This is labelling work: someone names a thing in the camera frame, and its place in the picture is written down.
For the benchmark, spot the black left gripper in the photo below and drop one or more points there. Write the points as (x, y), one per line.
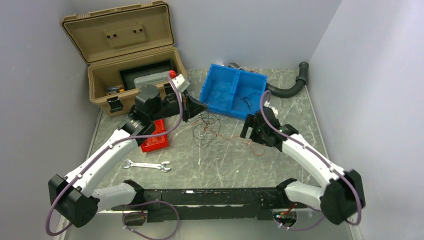
(191, 107)

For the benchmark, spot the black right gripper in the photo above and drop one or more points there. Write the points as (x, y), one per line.
(249, 122)

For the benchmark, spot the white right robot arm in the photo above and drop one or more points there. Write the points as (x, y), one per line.
(339, 194)

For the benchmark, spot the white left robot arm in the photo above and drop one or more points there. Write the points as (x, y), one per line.
(76, 196)

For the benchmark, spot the blue plastic divided bin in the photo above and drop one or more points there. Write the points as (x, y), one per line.
(232, 92)

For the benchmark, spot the grey case in toolbox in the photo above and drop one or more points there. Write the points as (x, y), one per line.
(151, 79)

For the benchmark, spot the red plastic bin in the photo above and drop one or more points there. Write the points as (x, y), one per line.
(158, 142)

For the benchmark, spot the yellow black tool in toolbox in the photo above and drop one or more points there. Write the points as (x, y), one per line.
(115, 89)

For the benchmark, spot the silver open-end wrench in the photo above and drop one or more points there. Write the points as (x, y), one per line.
(127, 163)

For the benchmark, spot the tan plastic toolbox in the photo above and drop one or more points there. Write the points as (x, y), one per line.
(122, 38)

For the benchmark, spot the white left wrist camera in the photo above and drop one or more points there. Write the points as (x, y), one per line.
(179, 80)

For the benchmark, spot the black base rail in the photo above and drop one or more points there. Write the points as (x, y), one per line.
(211, 204)

